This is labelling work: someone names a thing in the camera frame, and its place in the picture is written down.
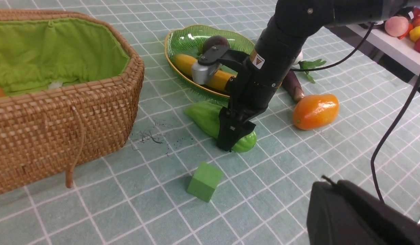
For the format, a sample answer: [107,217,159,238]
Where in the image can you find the yellow banana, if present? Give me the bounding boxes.
[170,54,237,97]

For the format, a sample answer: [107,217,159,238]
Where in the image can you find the black right camera cable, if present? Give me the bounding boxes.
[292,22,420,203]

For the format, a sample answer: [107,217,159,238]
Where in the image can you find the toy fruits on side table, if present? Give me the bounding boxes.
[384,6,420,53]

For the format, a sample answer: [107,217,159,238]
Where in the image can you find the orange mango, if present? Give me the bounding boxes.
[292,94,340,130]

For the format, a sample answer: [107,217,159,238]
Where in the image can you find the white radish with leaves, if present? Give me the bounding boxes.
[292,51,327,70]

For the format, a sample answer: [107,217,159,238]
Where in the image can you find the white side table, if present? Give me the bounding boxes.
[359,29,420,85]

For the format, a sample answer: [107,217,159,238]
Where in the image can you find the purple eggplant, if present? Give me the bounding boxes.
[281,71,305,103]

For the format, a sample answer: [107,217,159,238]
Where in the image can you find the woven wicker basket green lining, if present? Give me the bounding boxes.
[0,9,145,194]

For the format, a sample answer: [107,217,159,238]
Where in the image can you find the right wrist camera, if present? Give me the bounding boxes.
[191,44,230,85]

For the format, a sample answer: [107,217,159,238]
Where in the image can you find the green checked tablecloth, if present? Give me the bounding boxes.
[0,0,412,245]

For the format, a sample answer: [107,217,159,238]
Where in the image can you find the green bitter gourd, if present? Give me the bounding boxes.
[183,101,257,153]

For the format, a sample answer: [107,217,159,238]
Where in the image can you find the dark purple mangosteen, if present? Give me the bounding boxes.
[197,35,230,56]

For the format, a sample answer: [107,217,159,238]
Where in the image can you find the green leaf-shaped glass plate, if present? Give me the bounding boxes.
[164,24,254,104]

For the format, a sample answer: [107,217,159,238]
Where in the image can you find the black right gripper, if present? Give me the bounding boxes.
[217,49,282,152]

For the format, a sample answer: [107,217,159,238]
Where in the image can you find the green foam cube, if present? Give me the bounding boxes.
[186,162,223,202]

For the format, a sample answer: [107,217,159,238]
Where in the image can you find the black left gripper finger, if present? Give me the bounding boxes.
[307,177,420,245]

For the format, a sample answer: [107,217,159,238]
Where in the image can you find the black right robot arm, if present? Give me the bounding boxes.
[211,0,420,151]

